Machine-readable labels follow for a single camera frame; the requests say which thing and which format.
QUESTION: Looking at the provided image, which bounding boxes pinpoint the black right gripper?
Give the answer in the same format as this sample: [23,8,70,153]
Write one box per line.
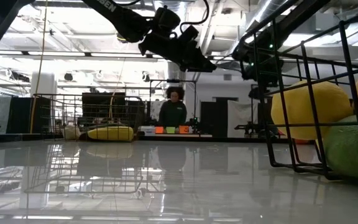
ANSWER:
[241,52,281,90]

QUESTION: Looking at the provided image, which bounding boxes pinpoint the yellow cable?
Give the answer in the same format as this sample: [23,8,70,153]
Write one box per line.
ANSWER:
[29,0,49,135]

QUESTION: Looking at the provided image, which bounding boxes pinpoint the tall black cabinet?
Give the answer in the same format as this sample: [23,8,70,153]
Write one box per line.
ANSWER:
[199,96,239,138]

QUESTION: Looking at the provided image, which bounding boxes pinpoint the black shelf unit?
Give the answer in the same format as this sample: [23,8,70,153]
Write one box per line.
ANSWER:
[81,92,127,122]

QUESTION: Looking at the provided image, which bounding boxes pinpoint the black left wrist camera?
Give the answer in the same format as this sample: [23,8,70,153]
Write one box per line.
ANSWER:
[153,6,182,32]

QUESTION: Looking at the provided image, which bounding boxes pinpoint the wooden workbench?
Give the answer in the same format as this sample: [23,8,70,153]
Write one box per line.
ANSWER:
[138,133,213,139]

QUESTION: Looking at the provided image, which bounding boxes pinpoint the silver wire basket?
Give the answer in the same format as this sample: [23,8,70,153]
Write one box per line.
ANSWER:
[32,92,147,141]

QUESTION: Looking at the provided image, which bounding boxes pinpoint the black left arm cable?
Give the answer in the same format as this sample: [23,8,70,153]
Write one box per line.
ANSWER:
[178,0,210,32]

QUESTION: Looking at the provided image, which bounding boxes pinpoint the black wire basket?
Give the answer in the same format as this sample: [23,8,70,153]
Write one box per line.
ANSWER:
[231,0,358,190]

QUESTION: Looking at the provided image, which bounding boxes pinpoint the white garlic bulb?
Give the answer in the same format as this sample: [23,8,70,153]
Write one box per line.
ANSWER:
[63,126,82,141]

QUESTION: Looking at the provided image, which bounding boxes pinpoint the green lime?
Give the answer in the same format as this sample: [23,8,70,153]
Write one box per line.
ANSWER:
[320,111,358,180]

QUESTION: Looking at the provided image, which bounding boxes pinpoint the yellow lemon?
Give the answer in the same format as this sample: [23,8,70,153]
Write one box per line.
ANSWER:
[270,80,354,141]

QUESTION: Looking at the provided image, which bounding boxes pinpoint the yellow corn cob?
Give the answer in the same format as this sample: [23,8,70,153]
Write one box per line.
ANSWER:
[87,126,135,142]

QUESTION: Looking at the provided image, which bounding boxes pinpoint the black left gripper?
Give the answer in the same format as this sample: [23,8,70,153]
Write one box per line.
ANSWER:
[137,26,218,73]

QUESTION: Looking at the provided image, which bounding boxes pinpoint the person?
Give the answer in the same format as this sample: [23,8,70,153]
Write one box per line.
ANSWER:
[158,86,188,128]

